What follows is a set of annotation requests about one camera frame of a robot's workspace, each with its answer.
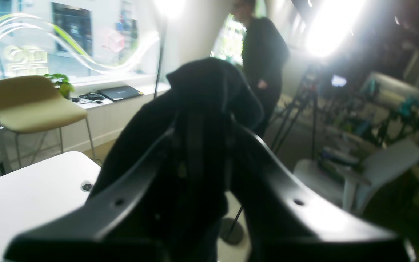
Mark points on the right chrome table grommet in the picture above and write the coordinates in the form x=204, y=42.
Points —
x=86, y=186

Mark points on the front black table foot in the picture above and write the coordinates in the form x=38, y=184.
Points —
x=231, y=231

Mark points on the tan bar stool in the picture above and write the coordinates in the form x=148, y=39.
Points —
x=31, y=104

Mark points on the small green potted plant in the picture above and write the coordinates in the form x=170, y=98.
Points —
x=62, y=83

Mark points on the black tripod stand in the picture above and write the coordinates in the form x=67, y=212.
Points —
x=306, y=95

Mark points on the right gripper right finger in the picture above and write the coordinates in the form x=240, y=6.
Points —
x=288, y=222

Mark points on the black printed T-shirt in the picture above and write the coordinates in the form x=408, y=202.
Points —
x=208, y=87

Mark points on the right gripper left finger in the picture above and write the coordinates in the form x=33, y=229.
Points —
x=85, y=235

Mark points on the black thin pole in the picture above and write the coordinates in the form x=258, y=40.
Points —
x=163, y=34

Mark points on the black laptop on sill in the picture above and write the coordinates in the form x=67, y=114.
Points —
x=120, y=93

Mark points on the person in dark clothes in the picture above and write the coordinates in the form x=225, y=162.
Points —
x=264, y=54

